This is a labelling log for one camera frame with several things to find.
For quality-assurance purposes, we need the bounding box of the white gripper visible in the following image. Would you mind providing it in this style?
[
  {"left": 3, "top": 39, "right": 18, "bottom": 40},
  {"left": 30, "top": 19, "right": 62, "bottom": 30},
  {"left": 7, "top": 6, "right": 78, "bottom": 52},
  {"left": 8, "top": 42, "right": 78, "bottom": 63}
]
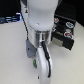
[{"left": 27, "top": 30, "right": 52, "bottom": 80}]

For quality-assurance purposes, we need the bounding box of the green kcup pod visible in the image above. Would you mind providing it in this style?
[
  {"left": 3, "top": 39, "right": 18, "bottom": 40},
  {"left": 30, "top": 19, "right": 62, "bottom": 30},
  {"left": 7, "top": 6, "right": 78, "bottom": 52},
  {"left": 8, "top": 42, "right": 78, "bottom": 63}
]
[{"left": 33, "top": 59, "right": 37, "bottom": 68}]

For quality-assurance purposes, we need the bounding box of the black kcup holder box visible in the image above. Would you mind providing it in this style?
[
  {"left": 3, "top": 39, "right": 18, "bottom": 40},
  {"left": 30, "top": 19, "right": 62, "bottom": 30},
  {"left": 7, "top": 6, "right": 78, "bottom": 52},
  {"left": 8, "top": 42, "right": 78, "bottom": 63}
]
[{"left": 51, "top": 15, "right": 76, "bottom": 50}]

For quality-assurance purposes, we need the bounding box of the dark equipment with blue lights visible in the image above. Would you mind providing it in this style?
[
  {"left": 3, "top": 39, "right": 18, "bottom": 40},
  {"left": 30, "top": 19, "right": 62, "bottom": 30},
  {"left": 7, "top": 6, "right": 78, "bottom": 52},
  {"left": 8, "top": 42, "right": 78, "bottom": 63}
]
[{"left": 0, "top": 13, "right": 21, "bottom": 24}]

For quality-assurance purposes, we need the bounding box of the black cable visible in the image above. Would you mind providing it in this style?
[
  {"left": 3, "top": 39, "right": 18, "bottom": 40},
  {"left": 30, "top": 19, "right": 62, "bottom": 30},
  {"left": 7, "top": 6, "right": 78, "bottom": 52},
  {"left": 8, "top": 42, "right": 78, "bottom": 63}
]
[{"left": 39, "top": 39, "right": 54, "bottom": 79}]

